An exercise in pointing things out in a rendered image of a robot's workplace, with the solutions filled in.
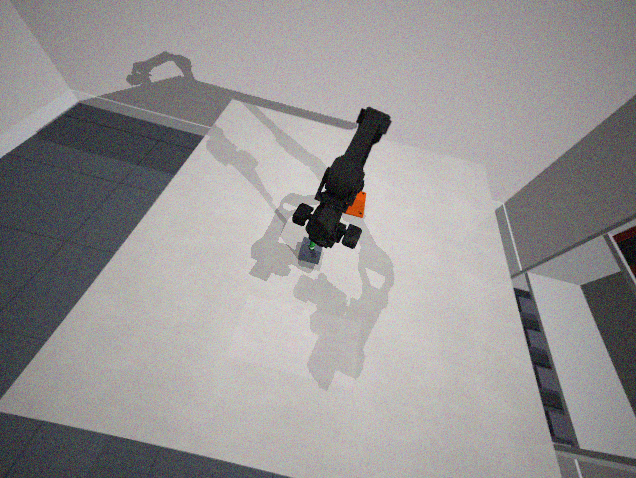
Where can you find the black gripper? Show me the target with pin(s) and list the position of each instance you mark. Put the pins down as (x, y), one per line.
(351, 234)

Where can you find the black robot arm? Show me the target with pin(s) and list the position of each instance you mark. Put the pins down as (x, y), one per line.
(344, 179)

